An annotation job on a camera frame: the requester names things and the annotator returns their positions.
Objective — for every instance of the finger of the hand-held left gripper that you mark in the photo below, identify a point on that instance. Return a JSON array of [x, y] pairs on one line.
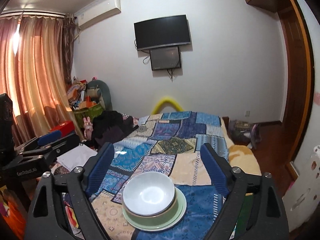
[[48, 136], [65, 143]]

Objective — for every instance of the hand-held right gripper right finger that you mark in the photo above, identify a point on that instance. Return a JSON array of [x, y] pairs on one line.
[[215, 170]]

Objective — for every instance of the green bag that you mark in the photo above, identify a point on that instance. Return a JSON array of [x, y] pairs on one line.
[[91, 115]]

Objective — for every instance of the clutter pile of boxes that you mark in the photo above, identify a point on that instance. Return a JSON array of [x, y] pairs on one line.
[[78, 92]]

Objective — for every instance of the green plate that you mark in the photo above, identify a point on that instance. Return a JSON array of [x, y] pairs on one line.
[[182, 206]]

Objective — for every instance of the white papers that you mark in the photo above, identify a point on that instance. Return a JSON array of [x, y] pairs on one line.
[[76, 157]]

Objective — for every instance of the brown patterned curtain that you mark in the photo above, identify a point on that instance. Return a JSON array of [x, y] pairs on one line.
[[70, 47]]

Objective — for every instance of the red yellow printed cloth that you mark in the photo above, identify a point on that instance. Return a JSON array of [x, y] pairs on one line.
[[72, 216]]

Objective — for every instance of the small black monitor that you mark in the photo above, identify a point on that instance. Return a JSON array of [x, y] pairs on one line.
[[165, 58]]

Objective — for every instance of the grey bag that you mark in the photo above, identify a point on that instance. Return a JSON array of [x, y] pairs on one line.
[[243, 132]]

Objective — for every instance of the yellow foam tube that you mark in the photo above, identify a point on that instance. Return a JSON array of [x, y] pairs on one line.
[[158, 103]]

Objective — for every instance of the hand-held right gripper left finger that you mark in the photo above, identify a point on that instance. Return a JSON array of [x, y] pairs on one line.
[[98, 172]]

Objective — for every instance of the white wall socket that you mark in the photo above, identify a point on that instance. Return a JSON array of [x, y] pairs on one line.
[[248, 113]]

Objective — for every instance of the large black television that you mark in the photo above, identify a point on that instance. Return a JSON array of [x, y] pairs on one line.
[[162, 32]]

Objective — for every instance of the white air conditioner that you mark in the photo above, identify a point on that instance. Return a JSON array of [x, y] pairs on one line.
[[98, 12]]

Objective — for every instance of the pink rabbit toy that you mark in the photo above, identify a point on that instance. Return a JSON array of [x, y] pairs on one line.
[[88, 127]]

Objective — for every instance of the yellow plush blanket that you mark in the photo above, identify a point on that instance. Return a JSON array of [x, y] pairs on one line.
[[240, 155]]

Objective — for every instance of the red box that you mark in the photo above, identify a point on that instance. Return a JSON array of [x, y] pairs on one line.
[[63, 126]]

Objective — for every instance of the green bowl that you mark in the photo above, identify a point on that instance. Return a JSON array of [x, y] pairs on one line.
[[155, 220]]

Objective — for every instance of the white bowl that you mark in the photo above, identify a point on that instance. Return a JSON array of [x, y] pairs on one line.
[[147, 192]]

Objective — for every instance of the grey cushion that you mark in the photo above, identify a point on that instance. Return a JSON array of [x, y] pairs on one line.
[[105, 92]]

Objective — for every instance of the orange curtain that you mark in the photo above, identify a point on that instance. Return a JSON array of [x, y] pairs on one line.
[[32, 75]]

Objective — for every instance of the blue patchwork blanket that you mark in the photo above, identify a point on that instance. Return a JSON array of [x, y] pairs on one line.
[[175, 130]]

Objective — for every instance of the wooden door frame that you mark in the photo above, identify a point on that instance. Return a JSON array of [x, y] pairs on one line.
[[297, 80]]

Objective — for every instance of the dark clothes pile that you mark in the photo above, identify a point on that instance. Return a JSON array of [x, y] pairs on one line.
[[110, 127]]

